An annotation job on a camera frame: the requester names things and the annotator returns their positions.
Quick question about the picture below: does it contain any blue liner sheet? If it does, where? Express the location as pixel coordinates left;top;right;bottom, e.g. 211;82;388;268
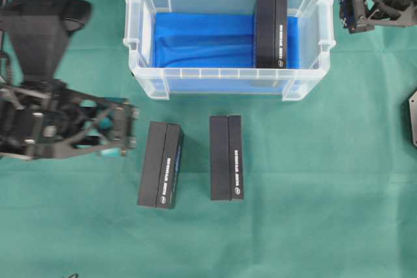
153;13;286;94

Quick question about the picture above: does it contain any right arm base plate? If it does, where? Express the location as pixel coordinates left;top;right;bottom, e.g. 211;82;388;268
409;91;417;147

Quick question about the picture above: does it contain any black realsense box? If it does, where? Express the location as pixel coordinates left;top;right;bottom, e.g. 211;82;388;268
253;0;287;69
137;121;184;209
209;115;244;201

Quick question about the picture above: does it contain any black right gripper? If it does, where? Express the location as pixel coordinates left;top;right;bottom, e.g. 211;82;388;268
339;0;416;34

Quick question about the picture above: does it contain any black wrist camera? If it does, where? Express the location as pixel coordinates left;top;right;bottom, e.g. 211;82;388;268
1;0;93;81

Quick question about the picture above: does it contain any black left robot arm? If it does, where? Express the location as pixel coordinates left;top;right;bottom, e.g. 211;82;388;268
1;52;139;160

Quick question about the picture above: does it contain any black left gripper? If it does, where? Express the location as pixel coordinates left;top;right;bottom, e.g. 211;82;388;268
1;80;139;160

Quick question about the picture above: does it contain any clear plastic storage case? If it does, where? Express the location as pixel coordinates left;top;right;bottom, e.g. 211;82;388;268
123;0;336;101

